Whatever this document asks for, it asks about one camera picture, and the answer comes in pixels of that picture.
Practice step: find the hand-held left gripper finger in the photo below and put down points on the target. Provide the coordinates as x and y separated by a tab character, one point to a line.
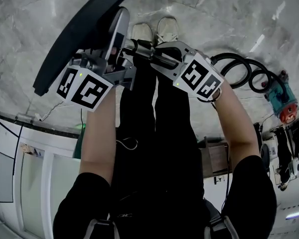
97	53
123	78

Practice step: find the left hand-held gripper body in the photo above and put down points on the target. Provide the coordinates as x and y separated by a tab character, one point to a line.
86	91

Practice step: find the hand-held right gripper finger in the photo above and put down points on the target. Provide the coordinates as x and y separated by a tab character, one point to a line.
164	63
170	50

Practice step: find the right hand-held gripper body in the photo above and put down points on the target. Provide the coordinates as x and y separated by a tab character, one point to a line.
199	77

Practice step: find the silver vacuum cleaner wand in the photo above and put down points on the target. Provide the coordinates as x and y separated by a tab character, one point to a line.
139	48

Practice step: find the person's left forearm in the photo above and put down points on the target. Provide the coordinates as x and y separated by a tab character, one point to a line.
96	136

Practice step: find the person's right forearm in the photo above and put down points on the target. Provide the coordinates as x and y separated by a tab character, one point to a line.
235	131

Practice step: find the teal vacuum cleaner body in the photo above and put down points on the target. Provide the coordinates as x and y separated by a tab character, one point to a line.
281	96

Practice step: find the person's right white shoe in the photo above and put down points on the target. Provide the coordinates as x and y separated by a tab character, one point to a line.
167	29

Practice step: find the person's white shoe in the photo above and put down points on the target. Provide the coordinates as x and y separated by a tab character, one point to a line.
167	29
142	32

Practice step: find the person's left white shoe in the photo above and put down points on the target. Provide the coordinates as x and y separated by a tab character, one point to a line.
142	32

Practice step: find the green bin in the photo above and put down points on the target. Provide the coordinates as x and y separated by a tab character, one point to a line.
78	143

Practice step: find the person's black trousers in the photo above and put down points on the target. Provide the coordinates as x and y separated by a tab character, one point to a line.
162	133

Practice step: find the brown wooden cabinet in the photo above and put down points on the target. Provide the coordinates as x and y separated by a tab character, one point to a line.
215	158

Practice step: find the white panelled cabinet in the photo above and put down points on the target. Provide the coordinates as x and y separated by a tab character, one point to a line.
35	183

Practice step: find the white board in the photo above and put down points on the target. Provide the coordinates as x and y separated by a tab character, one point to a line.
1	175

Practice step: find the person's black shirt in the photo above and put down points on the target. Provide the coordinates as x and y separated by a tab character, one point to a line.
251	198

